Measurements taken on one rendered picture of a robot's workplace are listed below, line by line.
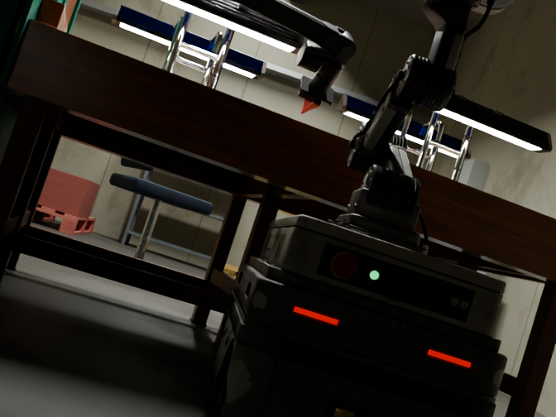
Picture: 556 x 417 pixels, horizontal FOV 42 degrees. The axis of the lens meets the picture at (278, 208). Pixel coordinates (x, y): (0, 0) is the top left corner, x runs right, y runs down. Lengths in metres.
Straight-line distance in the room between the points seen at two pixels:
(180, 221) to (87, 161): 1.25
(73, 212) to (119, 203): 1.83
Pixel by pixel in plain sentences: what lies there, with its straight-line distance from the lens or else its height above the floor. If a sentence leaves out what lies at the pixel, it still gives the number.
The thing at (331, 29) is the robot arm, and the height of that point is 1.00.
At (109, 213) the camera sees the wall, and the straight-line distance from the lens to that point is 8.43.
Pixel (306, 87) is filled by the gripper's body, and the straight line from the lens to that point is 2.07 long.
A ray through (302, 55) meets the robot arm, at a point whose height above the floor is 0.92.
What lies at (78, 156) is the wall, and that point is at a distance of 8.53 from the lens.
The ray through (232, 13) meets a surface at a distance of 2.37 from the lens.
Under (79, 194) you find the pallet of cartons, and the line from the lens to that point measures 6.65.
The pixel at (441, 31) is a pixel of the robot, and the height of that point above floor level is 1.00.
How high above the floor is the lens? 0.39
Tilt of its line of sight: 4 degrees up
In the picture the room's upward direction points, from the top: 18 degrees clockwise
